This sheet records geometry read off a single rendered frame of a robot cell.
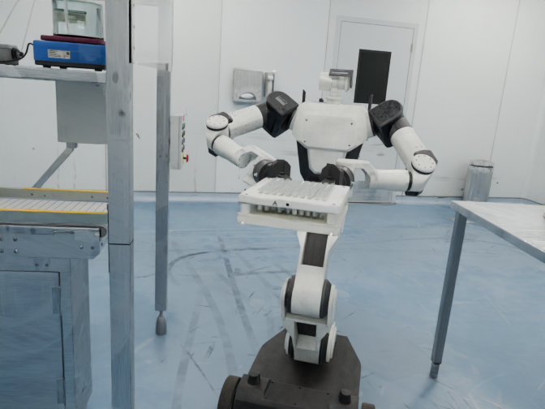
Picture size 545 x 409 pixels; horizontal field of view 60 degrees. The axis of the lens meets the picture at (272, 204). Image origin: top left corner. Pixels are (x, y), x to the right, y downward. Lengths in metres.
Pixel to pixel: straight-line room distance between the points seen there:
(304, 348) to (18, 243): 1.10
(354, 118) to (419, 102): 4.33
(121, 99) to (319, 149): 0.75
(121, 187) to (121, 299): 0.34
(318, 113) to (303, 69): 3.73
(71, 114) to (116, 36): 0.41
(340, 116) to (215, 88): 3.64
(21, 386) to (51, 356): 0.15
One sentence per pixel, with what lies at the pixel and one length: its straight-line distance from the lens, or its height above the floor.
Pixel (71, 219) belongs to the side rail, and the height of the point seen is 0.90.
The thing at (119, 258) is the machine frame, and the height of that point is 0.81.
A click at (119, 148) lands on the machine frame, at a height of 1.13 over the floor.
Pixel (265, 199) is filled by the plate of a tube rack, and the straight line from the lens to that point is 1.11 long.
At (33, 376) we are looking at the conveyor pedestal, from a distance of 1.82.
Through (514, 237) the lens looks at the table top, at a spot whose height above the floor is 0.87.
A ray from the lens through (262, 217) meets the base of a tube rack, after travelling 1.12.
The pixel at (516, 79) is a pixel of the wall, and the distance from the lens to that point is 6.76.
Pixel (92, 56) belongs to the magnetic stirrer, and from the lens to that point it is 1.49.
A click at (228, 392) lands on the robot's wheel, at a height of 0.18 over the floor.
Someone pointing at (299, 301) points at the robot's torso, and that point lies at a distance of 1.70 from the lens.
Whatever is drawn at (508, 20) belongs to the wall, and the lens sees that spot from 6.66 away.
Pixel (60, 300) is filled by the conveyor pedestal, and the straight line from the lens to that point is 1.65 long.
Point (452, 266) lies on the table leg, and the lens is 2.30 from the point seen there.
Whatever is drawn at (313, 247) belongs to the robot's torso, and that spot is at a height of 0.74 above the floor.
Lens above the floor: 1.32
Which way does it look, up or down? 14 degrees down
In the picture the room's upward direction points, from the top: 4 degrees clockwise
